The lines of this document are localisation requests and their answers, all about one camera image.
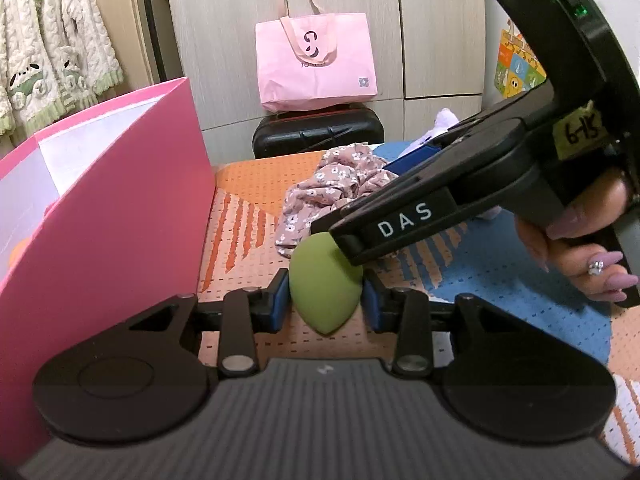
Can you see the black suitcase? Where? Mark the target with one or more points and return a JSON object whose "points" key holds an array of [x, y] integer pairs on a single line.
{"points": [[302, 132]]}

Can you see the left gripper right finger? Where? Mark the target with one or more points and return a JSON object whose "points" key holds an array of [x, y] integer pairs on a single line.
{"points": [[405, 312]]}

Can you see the grey three-door wardrobe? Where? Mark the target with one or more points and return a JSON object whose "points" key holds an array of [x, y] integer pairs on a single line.
{"points": [[419, 56]]}

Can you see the pink cardboard storage box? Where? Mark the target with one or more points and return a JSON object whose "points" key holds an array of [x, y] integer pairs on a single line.
{"points": [[103, 214]]}

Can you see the black clothes rack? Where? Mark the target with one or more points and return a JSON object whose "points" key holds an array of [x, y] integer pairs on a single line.
{"points": [[163, 41]]}

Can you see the purple Kuromi plush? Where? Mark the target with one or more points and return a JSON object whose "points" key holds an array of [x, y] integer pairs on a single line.
{"points": [[445, 119]]}

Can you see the pink tote bag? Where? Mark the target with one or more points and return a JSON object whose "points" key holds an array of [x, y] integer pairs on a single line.
{"points": [[314, 61]]}

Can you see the colourful paper gift bag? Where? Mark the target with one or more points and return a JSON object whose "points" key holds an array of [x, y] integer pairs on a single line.
{"points": [[518, 69]]}

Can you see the person's right hand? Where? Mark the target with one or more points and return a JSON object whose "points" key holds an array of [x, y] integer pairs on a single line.
{"points": [[592, 269]]}

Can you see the pink floral scrunchie cloth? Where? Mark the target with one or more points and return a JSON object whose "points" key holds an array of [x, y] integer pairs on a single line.
{"points": [[342, 175]]}

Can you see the colourful patchwork blanket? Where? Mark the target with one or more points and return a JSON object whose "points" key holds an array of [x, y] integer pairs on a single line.
{"points": [[485, 258]]}

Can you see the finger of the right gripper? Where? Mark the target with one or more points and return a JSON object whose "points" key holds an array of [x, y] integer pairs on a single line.
{"points": [[407, 161]]}

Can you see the green makeup sponge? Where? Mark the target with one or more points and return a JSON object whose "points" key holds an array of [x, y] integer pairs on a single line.
{"points": [[325, 287]]}

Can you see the beige tall cabinet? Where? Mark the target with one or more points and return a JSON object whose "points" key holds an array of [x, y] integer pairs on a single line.
{"points": [[128, 28]]}

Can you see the cream knitted cardigan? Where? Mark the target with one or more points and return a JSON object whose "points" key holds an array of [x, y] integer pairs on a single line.
{"points": [[56, 59]]}

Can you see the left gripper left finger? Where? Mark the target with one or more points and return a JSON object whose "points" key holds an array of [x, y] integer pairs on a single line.
{"points": [[246, 312]]}

